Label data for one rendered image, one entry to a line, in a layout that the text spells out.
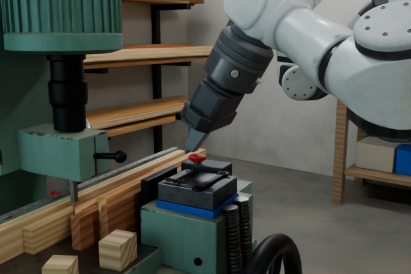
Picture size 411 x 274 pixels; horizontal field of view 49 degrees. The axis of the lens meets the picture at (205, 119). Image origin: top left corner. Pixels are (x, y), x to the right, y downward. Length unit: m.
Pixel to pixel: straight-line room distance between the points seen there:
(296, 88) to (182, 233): 0.46
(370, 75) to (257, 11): 0.20
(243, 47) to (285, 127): 3.62
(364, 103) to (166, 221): 0.36
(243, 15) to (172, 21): 3.98
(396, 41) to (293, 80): 0.59
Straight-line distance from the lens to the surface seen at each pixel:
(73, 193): 0.79
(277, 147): 4.34
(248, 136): 4.47
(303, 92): 1.01
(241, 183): 1.01
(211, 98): 0.68
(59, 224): 0.77
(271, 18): 0.59
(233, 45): 0.66
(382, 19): 0.47
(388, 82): 0.46
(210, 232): 0.67
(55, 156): 0.75
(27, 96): 0.81
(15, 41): 0.70
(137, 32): 4.23
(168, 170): 0.78
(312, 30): 0.54
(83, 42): 0.67
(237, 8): 0.64
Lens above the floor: 1.22
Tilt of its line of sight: 11 degrees down
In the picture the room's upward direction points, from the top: straight up
